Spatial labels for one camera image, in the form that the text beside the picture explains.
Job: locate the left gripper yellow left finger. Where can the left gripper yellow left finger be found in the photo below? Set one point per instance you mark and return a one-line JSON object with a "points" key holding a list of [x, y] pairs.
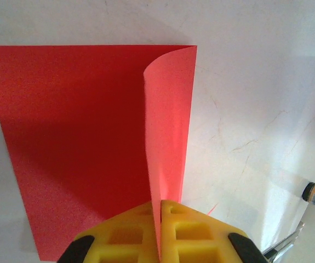
{"points": [[102, 246]]}

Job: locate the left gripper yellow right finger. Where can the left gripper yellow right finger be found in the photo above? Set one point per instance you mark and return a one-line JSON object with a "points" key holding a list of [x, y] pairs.
{"points": [[223, 246]]}

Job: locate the red square paper sheet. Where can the red square paper sheet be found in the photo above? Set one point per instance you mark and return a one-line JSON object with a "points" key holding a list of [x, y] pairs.
{"points": [[77, 123]]}

